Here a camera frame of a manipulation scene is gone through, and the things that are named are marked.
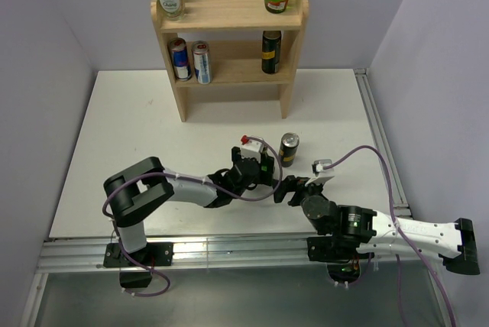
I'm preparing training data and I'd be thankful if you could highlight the green bottle gold cap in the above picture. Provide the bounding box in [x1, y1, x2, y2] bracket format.
[260, 151, 277, 186]

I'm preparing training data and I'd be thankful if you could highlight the red bull can blue silver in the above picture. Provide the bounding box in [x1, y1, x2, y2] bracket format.
[192, 40, 212, 85]

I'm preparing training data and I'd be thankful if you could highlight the black yellow soda can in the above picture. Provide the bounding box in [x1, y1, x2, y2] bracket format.
[261, 31, 282, 74]

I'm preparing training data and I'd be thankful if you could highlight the red bull can red tab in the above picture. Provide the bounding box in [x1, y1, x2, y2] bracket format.
[168, 37, 192, 81]

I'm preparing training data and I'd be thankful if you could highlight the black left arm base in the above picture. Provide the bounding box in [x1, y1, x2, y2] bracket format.
[102, 241, 175, 292]

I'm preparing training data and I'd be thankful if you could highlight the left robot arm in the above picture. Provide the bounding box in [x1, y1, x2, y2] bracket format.
[102, 141, 283, 265]

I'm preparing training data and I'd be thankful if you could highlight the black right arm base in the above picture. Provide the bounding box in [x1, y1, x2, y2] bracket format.
[306, 236, 374, 290]

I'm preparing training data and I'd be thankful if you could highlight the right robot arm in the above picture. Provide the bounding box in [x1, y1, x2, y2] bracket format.
[274, 176, 480, 276]

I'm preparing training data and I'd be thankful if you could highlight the wooden shelf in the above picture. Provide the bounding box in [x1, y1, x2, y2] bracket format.
[151, 0, 309, 121]

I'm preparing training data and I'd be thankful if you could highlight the black yellow can right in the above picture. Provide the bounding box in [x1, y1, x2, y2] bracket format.
[279, 132, 300, 167]

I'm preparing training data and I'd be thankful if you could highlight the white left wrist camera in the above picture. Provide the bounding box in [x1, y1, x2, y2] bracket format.
[240, 135, 266, 162]

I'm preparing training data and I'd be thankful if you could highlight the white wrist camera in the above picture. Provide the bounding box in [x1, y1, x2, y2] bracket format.
[240, 135, 266, 162]
[306, 159, 335, 186]

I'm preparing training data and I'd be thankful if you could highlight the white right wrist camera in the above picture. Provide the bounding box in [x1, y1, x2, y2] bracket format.
[306, 159, 335, 186]

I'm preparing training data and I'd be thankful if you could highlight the aluminium rail frame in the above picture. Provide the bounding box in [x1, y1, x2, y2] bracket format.
[36, 67, 459, 327]

